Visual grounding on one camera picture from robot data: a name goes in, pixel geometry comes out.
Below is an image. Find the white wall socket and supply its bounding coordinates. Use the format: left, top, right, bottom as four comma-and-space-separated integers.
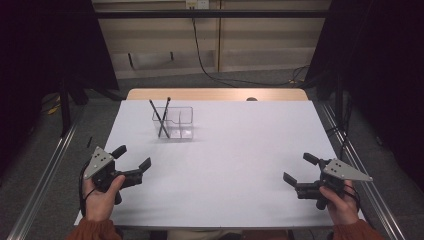
185, 0, 210, 10

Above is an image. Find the long black wall cable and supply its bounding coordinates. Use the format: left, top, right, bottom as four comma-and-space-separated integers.
191, 16, 311, 88

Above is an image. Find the wooden table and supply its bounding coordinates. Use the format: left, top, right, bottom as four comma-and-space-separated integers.
125, 87, 309, 102

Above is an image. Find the clear plastic organizer box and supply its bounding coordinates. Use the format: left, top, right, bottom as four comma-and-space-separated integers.
151, 106, 195, 141

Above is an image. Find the person's right hand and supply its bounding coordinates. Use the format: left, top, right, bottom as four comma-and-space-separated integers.
319, 179, 361, 226

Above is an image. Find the person's left hand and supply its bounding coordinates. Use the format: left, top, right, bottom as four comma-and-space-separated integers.
82, 174, 127, 223

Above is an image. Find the black stand post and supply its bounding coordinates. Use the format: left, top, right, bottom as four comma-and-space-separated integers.
334, 73, 344, 158
59, 79, 73, 138

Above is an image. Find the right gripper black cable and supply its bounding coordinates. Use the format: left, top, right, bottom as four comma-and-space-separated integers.
343, 186, 363, 212

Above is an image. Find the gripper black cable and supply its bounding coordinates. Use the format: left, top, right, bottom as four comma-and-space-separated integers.
78, 159, 98, 218
343, 186, 363, 212

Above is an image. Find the black makeup brush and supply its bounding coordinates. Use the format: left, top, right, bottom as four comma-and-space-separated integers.
157, 96, 172, 139

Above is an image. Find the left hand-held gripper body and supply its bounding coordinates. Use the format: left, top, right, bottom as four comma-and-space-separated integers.
82, 145, 145, 205

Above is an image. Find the white table cover board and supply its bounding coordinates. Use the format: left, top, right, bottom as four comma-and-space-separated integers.
73, 99, 366, 230

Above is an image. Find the black horizontal metal bar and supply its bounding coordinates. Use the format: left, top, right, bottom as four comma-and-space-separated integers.
94, 9, 331, 19

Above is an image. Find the black curtain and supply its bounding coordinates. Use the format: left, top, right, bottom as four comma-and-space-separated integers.
304, 0, 424, 193
0, 0, 119, 178

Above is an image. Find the black pen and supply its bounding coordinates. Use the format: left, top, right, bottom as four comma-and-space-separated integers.
148, 98, 171, 138

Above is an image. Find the aluminium rail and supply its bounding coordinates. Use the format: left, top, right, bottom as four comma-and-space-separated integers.
6, 109, 84, 240
319, 103, 406, 240

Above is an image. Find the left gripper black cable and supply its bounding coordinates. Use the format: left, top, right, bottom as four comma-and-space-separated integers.
78, 159, 98, 218

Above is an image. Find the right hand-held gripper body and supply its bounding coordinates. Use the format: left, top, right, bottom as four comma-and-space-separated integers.
294, 158, 374, 211

